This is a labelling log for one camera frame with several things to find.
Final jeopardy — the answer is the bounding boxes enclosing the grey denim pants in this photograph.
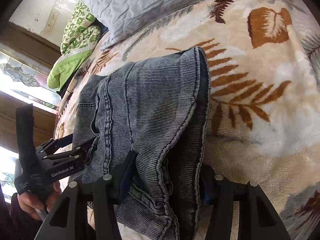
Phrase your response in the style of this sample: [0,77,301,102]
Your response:
[73,47,210,239]

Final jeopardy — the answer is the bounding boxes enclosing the person left hand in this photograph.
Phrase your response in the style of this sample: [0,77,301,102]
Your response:
[17,181,62,221]

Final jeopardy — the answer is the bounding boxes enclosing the stained glass wooden door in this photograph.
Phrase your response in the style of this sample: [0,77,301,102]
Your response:
[1,22,60,203]

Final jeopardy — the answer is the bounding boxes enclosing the green patterned quilt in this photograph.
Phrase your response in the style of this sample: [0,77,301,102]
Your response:
[47,1,101,90]

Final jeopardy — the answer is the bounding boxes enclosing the leaf pattern fleece blanket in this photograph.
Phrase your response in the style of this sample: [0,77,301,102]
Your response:
[54,0,319,239]

